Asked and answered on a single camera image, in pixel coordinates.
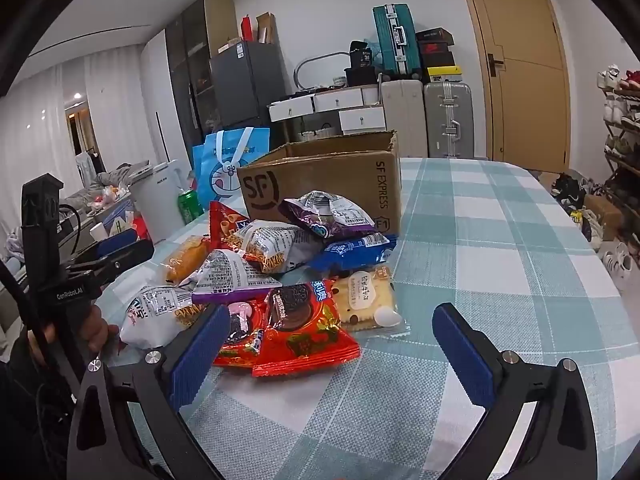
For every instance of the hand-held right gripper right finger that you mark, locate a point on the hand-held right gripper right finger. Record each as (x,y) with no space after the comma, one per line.
(462,355)

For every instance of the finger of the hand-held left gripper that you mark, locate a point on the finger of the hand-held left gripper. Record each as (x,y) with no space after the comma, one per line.
(117,241)
(127,255)

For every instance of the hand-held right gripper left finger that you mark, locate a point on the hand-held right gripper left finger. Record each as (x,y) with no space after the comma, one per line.
(200,355)

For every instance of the red pink cookie packet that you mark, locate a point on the red pink cookie packet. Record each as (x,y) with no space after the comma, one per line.
(242,345)

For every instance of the orange bread roll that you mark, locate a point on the orange bread roll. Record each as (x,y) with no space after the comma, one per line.
(185,259)

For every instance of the white red snack packet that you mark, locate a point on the white red snack packet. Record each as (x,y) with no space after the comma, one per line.
(150,317)

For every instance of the silver purple-edged snack packet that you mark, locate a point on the silver purple-edged snack packet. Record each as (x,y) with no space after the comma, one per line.
(225,275)

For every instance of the red cone chip packet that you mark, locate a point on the red cone chip packet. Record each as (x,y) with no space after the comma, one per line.
(220,222)

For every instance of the red chocolate cookie packet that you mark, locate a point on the red chocolate cookie packet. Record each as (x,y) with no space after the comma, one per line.
(300,335)

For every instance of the yellow cake packet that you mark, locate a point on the yellow cake packet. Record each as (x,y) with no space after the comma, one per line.
(362,300)

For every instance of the silver orange noodle snack packet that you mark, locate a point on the silver orange noodle snack packet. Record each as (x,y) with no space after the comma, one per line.
(270,247)

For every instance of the blue cookie packet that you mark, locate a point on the blue cookie packet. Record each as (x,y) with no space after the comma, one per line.
(352,254)

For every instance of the purple snack packet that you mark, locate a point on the purple snack packet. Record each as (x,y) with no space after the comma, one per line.
(325,215)

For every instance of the brown cardboard box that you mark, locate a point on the brown cardboard box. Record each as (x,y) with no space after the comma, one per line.
(320,170)

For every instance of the person's left forearm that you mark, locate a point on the person's left forearm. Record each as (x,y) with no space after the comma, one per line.
(30,410)

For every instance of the person's left hand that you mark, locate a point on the person's left hand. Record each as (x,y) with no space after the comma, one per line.
(97,332)

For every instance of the white cup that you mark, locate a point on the white cup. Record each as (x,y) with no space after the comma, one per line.
(99,232)

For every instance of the blue plastic bin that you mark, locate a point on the blue plastic bin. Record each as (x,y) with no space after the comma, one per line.
(120,220)

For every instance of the white floor appliance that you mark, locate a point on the white floor appliance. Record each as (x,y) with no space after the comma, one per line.
(157,200)

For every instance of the grey clothing pile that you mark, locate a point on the grey clothing pile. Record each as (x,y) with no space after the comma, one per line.
(120,175)

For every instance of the green drink can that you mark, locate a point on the green drink can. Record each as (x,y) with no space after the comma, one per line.
(190,207)

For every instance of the teal checked tablecloth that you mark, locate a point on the teal checked tablecloth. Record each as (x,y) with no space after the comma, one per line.
(475,260)

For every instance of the white curtain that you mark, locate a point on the white curtain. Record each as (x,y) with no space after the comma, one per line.
(45,125)

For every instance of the blue cartoon tote bag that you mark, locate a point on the blue cartoon tote bag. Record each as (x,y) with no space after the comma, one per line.
(220,170)

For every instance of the white wardrobe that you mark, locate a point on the white wardrobe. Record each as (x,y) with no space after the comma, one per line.
(160,100)

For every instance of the white sneaker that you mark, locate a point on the white sneaker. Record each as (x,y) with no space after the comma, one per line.
(611,260)
(625,265)

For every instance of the yellow bag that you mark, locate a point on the yellow bag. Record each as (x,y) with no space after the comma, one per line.
(580,220)

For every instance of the black sneakers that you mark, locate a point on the black sneakers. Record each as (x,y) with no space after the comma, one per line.
(567,190)

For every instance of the dark glass cabinet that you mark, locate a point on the dark glass cabinet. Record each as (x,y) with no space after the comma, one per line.
(192,60)

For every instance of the floor cardboard box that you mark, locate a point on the floor cardboard box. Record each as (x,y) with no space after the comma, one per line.
(605,215)

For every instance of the grey refrigerator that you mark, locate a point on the grey refrigerator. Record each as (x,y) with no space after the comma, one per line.
(245,85)

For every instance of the woven basket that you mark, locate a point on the woven basket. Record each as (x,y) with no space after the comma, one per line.
(320,134)

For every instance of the silver suitcase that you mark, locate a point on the silver suitcase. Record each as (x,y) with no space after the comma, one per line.
(447,117)

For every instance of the beige suitcase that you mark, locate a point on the beige suitcase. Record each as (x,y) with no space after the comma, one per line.
(402,117)

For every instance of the metal framed mirror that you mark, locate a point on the metal framed mirror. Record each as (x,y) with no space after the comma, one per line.
(298,72)

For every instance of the red box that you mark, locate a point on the red box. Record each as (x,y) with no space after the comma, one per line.
(247,29)

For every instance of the white drawer desk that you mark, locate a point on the white drawer desk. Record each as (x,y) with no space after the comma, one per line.
(335,102)

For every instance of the small open cardboard box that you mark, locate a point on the small open cardboard box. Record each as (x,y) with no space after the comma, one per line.
(265,29)

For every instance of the shoe rack with shoes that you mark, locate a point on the shoe rack with shoes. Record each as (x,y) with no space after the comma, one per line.
(622,150)

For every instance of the yellow black shoebox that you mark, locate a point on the yellow black shoebox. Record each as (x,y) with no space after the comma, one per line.
(445,74)

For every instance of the wooden door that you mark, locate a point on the wooden door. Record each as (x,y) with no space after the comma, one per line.
(520,60)

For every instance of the black labelled box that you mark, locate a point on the black labelled box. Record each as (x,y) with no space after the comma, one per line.
(360,55)

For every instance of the red black shoebox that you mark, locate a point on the red black shoebox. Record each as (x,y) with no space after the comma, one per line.
(434,48)

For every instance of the teal suitcase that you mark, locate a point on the teal suitcase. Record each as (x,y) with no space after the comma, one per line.
(395,40)

